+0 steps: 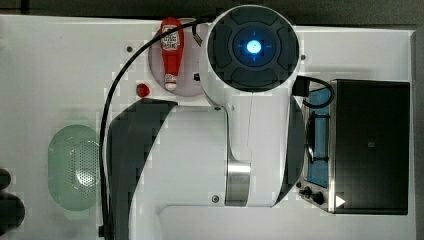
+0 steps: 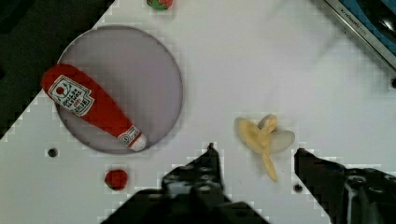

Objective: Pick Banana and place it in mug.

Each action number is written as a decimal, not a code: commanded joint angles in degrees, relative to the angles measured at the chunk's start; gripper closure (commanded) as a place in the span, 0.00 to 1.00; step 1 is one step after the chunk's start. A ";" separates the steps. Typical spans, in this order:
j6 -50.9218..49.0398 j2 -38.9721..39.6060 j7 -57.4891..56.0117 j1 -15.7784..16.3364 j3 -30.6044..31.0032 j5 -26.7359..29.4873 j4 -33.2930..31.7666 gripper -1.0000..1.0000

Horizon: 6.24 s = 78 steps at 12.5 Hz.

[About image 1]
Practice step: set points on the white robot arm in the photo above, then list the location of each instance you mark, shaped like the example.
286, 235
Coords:
243, 147

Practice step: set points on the grey round plate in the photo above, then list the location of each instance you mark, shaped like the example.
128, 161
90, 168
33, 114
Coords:
188, 83

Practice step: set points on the small red strawberry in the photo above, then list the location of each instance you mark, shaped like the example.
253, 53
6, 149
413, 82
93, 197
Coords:
142, 90

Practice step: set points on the red ketchup bottle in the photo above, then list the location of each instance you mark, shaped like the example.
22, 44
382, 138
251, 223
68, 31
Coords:
172, 47

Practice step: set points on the green perforated colander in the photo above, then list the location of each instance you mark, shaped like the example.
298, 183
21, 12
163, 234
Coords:
73, 168

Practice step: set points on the black toaster oven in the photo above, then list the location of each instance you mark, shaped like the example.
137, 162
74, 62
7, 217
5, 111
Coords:
358, 148

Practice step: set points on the black cylinder object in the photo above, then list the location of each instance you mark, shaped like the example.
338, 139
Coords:
12, 209

